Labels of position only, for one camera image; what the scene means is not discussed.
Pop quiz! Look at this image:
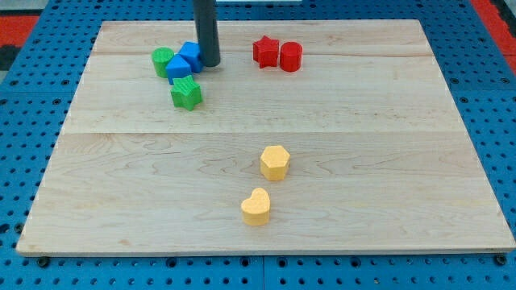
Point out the green cylinder block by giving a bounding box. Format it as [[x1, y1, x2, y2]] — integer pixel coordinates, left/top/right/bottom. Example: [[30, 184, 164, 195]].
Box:
[[151, 47, 175, 78]]

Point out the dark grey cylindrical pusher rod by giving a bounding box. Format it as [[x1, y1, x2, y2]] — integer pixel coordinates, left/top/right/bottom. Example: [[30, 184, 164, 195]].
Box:
[[193, 0, 221, 67]]

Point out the blue cube block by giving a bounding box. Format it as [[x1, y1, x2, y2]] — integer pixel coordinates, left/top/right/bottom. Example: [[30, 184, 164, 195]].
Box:
[[178, 41, 204, 73]]

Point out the yellow heart block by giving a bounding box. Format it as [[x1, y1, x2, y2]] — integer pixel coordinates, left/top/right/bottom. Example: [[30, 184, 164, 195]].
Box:
[[240, 188, 271, 226]]

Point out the yellow hexagon block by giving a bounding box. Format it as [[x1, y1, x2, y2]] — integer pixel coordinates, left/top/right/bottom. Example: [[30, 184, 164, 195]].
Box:
[[260, 145, 290, 181]]

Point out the red star block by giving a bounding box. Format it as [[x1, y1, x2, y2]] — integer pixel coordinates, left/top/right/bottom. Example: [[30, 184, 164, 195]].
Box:
[[252, 35, 279, 68]]

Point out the red cylinder block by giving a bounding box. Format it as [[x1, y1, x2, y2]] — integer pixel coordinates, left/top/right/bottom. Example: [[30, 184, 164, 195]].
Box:
[[280, 42, 303, 73]]

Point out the blue triangle block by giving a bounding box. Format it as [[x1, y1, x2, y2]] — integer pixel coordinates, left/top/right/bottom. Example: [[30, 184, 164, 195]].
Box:
[[165, 54, 192, 85]]

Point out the light wooden board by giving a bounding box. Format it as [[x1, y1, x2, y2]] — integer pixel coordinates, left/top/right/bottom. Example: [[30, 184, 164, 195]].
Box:
[[16, 19, 515, 257]]

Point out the green star block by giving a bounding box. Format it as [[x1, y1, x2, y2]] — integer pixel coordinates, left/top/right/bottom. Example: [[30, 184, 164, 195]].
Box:
[[170, 75, 202, 111]]

